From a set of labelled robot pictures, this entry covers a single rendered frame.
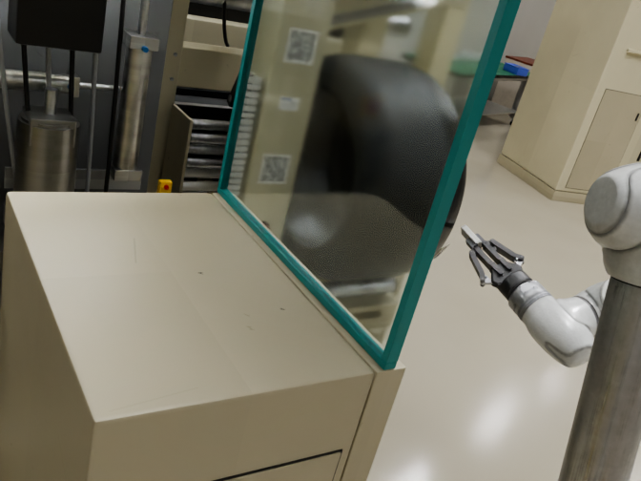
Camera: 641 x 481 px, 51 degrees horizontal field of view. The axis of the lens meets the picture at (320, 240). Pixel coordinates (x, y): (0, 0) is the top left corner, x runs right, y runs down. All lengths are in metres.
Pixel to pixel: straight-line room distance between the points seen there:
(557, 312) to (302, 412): 0.86
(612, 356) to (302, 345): 0.48
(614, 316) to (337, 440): 0.46
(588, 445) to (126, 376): 0.71
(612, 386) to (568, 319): 0.48
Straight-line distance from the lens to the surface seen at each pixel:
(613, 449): 1.15
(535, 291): 1.62
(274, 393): 0.79
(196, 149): 1.98
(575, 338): 1.56
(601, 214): 1.04
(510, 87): 10.39
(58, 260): 0.98
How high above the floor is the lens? 1.74
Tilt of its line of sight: 24 degrees down
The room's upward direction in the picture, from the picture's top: 15 degrees clockwise
